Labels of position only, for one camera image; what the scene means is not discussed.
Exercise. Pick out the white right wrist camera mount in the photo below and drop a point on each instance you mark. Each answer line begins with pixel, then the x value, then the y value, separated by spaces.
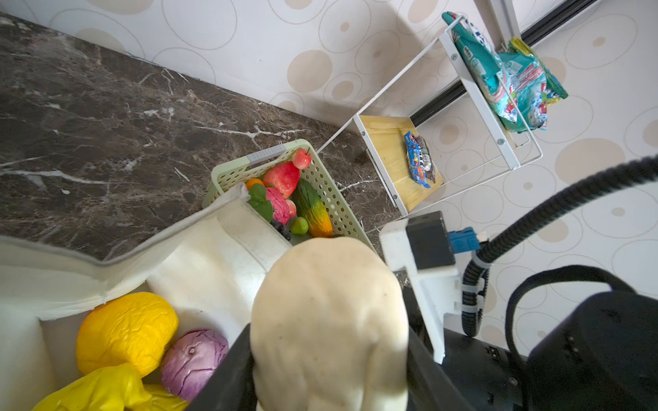
pixel 425 250

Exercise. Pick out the green orange mango toy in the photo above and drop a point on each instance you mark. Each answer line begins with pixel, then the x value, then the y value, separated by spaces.
pixel 309 205

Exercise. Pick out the white wire wooden shelf rack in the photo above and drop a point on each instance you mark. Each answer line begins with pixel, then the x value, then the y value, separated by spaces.
pixel 389 62

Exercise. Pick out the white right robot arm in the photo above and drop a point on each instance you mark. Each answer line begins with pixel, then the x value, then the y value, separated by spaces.
pixel 603 354

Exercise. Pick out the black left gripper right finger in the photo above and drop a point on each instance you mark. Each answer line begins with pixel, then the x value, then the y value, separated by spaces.
pixel 429 386

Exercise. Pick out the pink dragon fruit toy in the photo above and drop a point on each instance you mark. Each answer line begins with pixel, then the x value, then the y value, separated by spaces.
pixel 283 210

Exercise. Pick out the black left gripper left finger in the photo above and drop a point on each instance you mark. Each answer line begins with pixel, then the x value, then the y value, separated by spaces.
pixel 231 387

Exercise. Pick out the white canvas grocery bag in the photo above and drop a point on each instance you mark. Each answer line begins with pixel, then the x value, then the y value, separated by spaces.
pixel 208 267

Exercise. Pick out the white cauliflower toy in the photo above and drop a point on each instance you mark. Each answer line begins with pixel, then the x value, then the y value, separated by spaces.
pixel 329 331

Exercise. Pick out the light green perforated basket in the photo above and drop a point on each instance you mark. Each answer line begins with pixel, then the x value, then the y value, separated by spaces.
pixel 227 175

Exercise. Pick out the yellow lemon toy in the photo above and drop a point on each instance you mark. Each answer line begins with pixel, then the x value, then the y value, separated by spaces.
pixel 112 388

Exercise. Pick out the brown chocolate bar packet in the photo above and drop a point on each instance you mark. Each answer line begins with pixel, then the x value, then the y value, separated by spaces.
pixel 426 161

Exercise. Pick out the blue candy packet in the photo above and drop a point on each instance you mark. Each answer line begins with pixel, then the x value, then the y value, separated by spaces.
pixel 414 156

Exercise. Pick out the teal candy snack bag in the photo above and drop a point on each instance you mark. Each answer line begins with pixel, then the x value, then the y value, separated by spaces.
pixel 529 83

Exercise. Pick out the black grape bunch toy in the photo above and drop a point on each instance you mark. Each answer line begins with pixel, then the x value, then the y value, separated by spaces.
pixel 281 228

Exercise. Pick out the green candy snack bag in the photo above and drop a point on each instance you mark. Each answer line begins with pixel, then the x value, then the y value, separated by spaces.
pixel 485 65

